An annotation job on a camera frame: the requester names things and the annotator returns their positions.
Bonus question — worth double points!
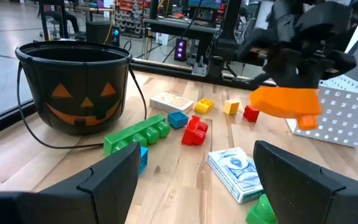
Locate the red two-stud toy block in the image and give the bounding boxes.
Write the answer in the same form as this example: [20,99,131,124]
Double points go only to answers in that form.
[181,114,209,146]

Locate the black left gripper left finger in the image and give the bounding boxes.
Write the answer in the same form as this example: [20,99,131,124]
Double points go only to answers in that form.
[0,141,142,224]

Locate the yellow two-stud toy block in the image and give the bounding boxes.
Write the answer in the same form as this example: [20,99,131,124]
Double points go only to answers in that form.
[193,98,216,115]

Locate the small yellow toy block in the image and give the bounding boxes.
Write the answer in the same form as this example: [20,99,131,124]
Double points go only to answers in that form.
[223,99,241,116]

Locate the small green toy block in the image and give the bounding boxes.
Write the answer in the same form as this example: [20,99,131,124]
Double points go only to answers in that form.
[246,194,278,224]

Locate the blue playing card box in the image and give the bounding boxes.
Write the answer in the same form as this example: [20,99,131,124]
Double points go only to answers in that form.
[206,146,264,205]

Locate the black jack-o-lantern bucket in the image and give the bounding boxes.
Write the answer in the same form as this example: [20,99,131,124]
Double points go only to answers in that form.
[14,40,148,150]

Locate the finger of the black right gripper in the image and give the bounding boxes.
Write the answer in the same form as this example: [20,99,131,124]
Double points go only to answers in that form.
[264,60,293,89]
[292,60,320,90]

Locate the small red toy block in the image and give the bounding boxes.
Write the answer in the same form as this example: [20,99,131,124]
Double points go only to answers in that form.
[243,105,260,123]

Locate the black computer tower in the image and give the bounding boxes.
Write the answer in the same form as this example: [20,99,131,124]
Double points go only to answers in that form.
[85,21,121,47]

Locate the parts shelf with bins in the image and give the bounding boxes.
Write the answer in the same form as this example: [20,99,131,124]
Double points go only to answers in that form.
[115,0,151,38]

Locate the black desk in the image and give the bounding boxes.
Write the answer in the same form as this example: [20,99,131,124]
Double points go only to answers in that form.
[143,17,220,60]

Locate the large orange toy block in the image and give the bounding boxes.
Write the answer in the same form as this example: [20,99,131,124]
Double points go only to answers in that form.
[249,86,323,131]

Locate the long green toy block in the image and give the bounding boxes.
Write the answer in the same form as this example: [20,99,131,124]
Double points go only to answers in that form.
[103,113,171,157]

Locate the cyan toy block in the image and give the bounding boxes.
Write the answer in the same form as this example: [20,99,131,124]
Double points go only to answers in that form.
[139,146,149,175]

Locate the white perforated plastic bin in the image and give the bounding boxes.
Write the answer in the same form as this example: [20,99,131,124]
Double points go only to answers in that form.
[286,74,358,149]

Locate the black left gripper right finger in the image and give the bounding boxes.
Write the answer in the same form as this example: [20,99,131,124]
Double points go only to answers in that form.
[252,140,358,224]

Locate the blue toy block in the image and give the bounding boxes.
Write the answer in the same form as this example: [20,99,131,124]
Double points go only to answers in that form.
[167,111,190,129]

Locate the computer tower purple lights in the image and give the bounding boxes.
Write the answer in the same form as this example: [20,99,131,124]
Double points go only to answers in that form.
[174,39,188,62]

